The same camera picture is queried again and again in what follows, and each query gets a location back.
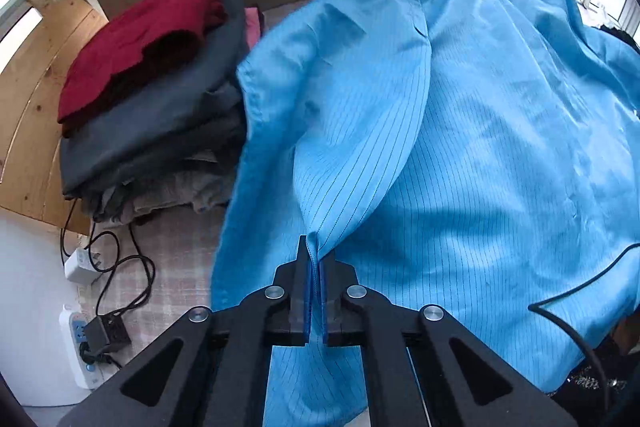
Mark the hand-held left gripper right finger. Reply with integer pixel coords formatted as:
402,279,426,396
319,252,581,427

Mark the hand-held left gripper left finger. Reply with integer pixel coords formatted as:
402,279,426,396
57,235,321,427

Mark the blue striped coat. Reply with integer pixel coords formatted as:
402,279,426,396
210,0,640,427

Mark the pink plaid bed cover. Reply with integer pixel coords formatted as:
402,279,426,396
75,4,281,348

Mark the grey-brown folded garment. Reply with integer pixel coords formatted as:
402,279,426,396
82,147,246,225

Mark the black power adapter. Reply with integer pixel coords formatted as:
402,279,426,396
82,314,132,355

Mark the white power adapter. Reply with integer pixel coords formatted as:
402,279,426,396
65,247,103,285

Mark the white power strip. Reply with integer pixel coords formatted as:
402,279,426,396
59,304,108,390

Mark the dark grey folded garment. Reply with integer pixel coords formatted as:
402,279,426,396
60,0,251,200

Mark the person's dark speckled clothing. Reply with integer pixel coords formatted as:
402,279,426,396
547,324,640,427

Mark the pink folded garment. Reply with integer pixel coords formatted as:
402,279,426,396
244,7,266,58

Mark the red folded garment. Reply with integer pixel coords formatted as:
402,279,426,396
56,0,228,125

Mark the light wooden ledge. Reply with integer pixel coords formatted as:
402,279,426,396
0,0,111,233

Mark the black power cable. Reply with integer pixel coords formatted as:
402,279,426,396
60,199,156,323

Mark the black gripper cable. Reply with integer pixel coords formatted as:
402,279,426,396
528,244,640,413

